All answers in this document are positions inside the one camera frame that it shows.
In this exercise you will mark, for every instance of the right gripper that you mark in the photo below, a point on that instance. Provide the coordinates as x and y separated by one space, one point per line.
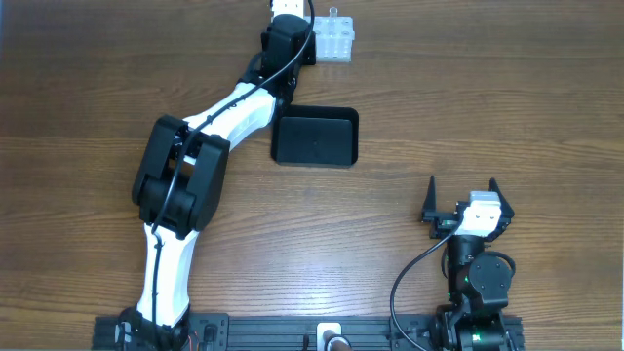
441 224

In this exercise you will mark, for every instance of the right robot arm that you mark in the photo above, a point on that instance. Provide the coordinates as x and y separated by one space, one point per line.
480 283

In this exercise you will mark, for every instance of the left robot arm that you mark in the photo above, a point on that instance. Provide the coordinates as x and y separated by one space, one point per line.
168 273

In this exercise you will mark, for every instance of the black tray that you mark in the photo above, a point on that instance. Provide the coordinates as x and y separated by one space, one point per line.
317 141

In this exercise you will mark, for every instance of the white test tube rack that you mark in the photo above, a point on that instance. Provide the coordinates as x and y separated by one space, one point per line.
336 46

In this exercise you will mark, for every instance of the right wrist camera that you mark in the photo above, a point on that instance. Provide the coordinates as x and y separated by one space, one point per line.
480 214

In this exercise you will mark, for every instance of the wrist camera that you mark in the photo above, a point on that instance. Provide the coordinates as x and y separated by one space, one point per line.
287 6
480 214

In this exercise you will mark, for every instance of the mounting rail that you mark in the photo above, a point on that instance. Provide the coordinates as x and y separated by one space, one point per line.
273 331

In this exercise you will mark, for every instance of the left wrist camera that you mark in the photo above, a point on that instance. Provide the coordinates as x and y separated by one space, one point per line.
287 6

